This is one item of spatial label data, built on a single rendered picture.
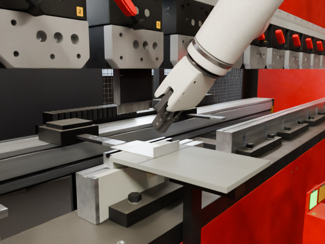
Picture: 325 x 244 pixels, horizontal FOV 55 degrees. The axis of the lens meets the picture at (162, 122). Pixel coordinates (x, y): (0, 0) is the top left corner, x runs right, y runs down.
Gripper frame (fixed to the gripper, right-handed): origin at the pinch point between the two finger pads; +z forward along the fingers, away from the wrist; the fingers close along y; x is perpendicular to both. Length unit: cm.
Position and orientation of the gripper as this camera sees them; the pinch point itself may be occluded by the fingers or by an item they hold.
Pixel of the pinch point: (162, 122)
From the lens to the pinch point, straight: 63.9
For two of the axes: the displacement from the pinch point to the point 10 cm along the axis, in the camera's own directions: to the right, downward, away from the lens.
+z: -5.0, 6.9, 5.3
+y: -6.3, 1.3, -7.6
